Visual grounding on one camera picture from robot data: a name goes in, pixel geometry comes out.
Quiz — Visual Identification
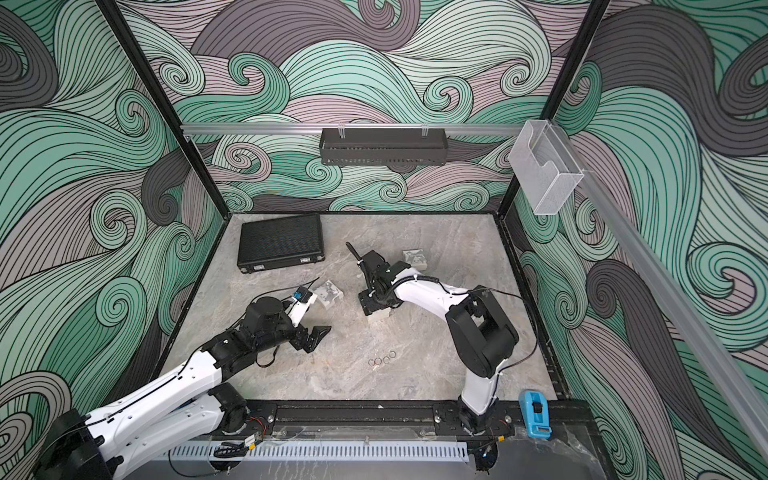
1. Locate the black ribbed briefcase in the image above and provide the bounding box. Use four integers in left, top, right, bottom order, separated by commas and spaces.
237, 214, 325, 274

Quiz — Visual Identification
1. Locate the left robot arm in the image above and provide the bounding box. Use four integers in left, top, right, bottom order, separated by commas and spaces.
33, 296, 331, 479

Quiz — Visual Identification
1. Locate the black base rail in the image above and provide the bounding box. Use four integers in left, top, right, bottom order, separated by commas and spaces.
113, 398, 595, 439

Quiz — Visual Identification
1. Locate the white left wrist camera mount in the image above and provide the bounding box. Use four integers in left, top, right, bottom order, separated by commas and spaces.
287, 286, 317, 327

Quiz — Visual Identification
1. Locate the clear acrylic wall holder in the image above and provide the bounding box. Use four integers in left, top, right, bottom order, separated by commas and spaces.
507, 120, 584, 216

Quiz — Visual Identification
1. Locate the black wall tray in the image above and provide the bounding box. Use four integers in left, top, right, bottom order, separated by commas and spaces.
319, 127, 449, 167

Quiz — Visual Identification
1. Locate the blue right clamp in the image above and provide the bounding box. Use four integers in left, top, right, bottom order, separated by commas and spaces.
519, 390, 552, 440

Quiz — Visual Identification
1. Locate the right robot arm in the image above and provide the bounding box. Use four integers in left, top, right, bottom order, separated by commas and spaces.
346, 243, 519, 435

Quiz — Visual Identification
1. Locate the black corner frame post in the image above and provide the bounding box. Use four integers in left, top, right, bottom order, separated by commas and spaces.
95, 0, 231, 221

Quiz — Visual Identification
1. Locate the white slotted cable duct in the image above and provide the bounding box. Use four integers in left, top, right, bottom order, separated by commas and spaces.
171, 440, 470, 463

